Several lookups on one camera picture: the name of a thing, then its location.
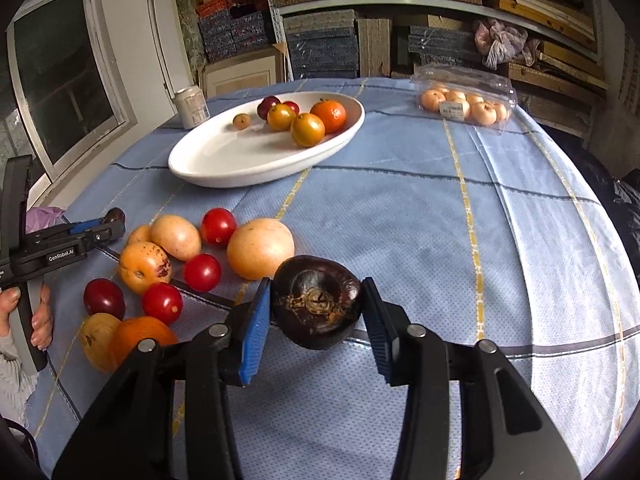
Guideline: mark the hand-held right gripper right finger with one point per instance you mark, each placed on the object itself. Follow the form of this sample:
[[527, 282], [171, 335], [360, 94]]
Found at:
[[377, 332]]

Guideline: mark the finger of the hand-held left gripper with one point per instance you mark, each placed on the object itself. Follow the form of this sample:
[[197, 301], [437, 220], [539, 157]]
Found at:
[[82, 227], [105, 236]]

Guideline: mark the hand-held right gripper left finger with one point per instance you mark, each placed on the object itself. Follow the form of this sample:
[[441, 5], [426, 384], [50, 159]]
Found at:
[[255, 335]]

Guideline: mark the dark purple mangosteen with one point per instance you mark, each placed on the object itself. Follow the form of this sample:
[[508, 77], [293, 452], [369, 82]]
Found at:
[[116, 216], [315, 300]]

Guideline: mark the small yellow fruit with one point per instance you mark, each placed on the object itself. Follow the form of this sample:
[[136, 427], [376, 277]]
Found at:
[[139, 235]]

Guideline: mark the spotted yellow apple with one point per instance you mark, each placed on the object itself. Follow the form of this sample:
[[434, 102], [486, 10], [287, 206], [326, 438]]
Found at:
[[142, 267]]

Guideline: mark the dark red plum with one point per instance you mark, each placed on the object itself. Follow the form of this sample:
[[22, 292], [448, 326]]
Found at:
[[103, 298], [266, 106]]

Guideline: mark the yellow pear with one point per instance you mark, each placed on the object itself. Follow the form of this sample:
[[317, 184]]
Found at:
[[97, 340], [175, 237]]

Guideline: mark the red cherry tomato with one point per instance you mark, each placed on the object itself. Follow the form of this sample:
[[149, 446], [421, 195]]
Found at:
[[218, 226], [202, 272], [292, 107], [162, 303]]

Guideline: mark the large pale orange fruit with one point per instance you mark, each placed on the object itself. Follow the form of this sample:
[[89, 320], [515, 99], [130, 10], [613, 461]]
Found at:
[[257, 247]]

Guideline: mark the white oval plate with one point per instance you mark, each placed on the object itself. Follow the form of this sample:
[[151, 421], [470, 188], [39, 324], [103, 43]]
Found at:
[[225, 155]]

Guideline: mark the small tan fruit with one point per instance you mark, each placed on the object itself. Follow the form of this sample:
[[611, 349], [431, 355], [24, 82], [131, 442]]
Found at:
[[242, 121]]

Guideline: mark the yellow-green orange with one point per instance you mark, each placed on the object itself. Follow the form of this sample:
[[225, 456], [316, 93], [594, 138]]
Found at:
[[307, 130]]

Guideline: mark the smooth yellow orange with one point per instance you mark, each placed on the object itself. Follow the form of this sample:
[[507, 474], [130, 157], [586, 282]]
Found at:
[[281, 118]]

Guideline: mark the small orange mandarin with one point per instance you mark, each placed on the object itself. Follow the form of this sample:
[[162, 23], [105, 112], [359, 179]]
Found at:
[[330, 115]]

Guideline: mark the person's left forearm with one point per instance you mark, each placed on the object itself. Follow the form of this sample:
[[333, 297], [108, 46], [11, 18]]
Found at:
[[12, 375]]

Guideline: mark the group of boxed peach fruits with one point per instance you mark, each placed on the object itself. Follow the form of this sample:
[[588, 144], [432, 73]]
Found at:
[[485, 112]]

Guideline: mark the person's left hand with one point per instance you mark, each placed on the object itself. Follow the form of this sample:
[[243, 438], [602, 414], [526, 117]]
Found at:
[[42, 320]]

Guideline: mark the pink cloth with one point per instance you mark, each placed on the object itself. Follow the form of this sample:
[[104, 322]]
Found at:
[[42, 220]]

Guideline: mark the blue checked tablecloth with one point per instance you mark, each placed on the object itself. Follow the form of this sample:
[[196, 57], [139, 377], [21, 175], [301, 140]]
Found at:
[[450, 260]]

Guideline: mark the white framed window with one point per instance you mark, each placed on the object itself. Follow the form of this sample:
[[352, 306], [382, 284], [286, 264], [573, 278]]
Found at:
[[60, 75]]

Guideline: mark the silver drink can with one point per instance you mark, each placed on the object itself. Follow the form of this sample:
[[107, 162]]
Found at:
[[191, 107]]

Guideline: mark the white wooden strip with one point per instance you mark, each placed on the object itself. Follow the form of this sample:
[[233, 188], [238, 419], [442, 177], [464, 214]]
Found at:
[[162, 50]]

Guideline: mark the green marbled board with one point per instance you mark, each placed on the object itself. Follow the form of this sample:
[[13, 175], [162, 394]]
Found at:
[[190, 25]]

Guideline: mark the stack of blue floral boxes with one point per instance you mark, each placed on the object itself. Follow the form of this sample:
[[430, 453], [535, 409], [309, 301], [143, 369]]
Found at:
[[225, 35]]

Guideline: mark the clear plastic clamshell box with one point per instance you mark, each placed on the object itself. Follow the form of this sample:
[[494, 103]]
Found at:
[[480, 82]]

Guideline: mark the black bag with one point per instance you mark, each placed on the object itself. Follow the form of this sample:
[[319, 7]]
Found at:
[[615, 200]]

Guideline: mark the stack of grey blue boxes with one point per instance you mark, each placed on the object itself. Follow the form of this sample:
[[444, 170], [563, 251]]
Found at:
[[320, 50]]

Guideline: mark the upright grey woven box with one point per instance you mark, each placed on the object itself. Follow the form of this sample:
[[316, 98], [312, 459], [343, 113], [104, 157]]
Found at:
[[375, 47]]

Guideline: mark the stack of dark flat boxes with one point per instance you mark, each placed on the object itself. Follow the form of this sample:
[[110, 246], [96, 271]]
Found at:
[[440, 45]]

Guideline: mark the stack of tan flat boxes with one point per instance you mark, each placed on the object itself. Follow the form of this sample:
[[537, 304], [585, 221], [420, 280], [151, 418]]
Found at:
[[555, 80]]

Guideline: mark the white metal shelf rack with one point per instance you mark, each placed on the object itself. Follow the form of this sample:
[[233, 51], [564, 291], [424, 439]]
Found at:
[[320, 8]]

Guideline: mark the pink plastic bag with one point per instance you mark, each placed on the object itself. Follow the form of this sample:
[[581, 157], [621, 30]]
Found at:
[[500, 40]]

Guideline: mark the stack of yellow wooden boxes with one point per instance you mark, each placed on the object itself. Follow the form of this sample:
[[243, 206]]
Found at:
[[550, 15]]

